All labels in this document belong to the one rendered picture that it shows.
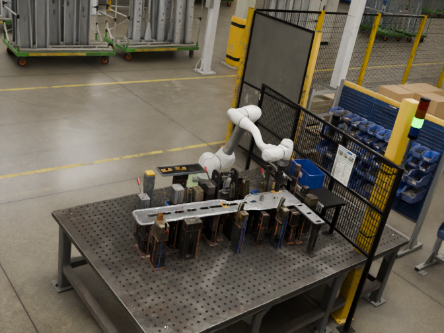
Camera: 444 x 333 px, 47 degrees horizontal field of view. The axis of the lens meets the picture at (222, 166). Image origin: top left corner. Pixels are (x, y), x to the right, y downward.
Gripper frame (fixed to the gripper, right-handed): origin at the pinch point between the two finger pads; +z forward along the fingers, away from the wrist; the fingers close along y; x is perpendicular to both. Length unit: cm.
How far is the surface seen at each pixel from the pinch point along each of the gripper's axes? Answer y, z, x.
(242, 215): 21.3, 6.9, -43.2
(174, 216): 5, 10, -90
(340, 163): 7, -19, 54
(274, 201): 4.6, 10.5, -3.1
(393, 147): 49, -54, 58
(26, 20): -698, 34, -77
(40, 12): -701, 18, -51
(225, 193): -19.1, 12.1, -34.8
